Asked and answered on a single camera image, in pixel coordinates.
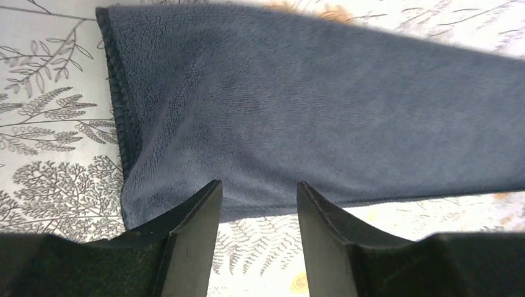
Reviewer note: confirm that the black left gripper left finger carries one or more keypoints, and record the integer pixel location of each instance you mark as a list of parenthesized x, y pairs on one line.
[(170, 255)]

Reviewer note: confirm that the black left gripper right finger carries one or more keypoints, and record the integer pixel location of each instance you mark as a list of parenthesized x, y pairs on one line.
[(345, 256)]

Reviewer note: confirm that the dark grey cloth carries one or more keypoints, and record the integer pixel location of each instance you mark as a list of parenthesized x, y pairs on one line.
[(262, 99)]

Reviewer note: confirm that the floral table cloth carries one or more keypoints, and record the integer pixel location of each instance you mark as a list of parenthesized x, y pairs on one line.
[(60, 164)]

